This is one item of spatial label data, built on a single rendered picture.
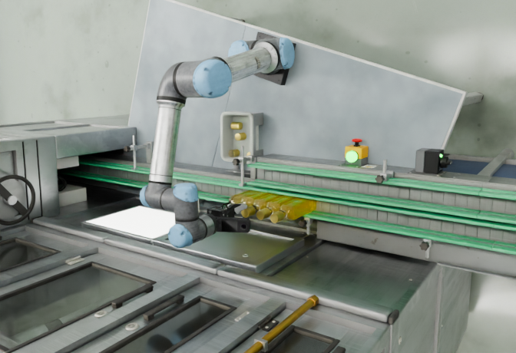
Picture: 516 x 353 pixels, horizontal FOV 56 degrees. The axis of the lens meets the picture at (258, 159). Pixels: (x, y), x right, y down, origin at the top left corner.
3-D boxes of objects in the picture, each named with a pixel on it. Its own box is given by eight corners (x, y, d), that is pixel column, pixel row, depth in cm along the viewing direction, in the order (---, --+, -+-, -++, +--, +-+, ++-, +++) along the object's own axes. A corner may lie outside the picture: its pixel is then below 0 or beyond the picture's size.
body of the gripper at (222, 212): (217, 204, 173) (195, 212, 163) (236, 208, 169) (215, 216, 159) (217, 225, 175) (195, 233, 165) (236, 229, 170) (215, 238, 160)
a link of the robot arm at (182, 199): (159, 184, 152) (161, 218, 154) (185, 188, 146) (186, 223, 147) (177, 180, 158) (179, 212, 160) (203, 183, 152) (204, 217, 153)
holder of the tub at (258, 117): (233, 169, 229) (223, 171, 223) (232, 110, 225) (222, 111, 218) (262, 173, 220) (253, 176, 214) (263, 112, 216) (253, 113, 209)
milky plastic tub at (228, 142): (231, 158, 228) (220, 160, 221) (231, 110, 225) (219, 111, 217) (262, 161, 219) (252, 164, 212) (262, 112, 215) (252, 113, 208)
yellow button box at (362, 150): (351, 161, 196) (344, 163, 190) (352, 143, 195) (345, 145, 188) (368, 163, 192) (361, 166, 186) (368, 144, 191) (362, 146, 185)
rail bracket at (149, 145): (156, 164, 252) (123, 170, 233) (155, 132, 249) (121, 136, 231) (163, 165, 249) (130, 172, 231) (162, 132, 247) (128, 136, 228)
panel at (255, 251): (140, 210, 235) (80, 228, 207) (139, 204, 235) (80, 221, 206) (305, 245, 186) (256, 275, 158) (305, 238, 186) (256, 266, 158)
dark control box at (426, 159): (421, 168, 181) (414, 172, 174) (421, 147, 180) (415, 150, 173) (444, 170, 177) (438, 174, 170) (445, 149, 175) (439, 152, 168)
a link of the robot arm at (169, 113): (151, 59, 160) (131, 206, 157) (175, 57, 153) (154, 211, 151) (176, 68, 169) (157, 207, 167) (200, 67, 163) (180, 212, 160)
